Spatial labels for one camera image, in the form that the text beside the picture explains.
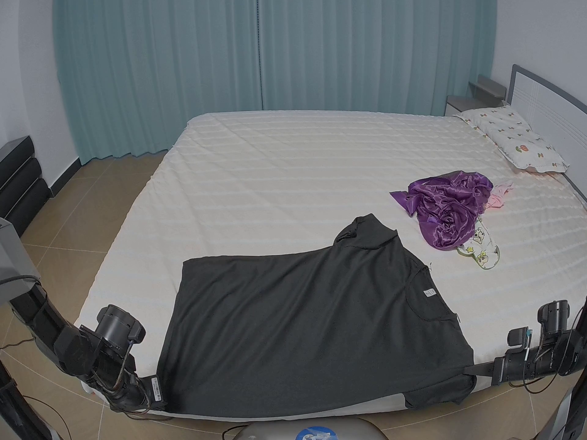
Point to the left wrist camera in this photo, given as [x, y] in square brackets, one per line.
[136, 333]

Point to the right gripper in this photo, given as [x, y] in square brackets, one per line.
[511, 367]

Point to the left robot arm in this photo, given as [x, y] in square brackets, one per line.
[69, 342]

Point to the purple satin garment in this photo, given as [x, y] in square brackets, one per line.
[445, 204]

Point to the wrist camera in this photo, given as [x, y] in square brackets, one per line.
[517, 338]
[136, 333]

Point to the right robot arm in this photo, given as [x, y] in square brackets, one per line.
[555, 319]

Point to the white printed pillow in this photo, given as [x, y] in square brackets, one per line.
[513, 140]

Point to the white printed garment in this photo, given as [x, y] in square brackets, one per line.
[484, 250]

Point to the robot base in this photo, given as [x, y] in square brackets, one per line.
[307, 431]

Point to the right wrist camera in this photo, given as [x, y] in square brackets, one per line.
[517, 338]

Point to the grey bedside table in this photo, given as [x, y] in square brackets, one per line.
[474, 96]

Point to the pink garment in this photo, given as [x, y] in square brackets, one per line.
[499, 197]

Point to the blue-green curtain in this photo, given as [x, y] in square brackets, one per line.
[229, 39]

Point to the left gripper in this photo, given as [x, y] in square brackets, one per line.
[140, 394]

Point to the black T-shirt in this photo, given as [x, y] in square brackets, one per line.
[298, 328]

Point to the black chest of drawers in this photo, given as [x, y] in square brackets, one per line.
[20, 181]

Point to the bed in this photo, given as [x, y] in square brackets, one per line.
[275, 177]

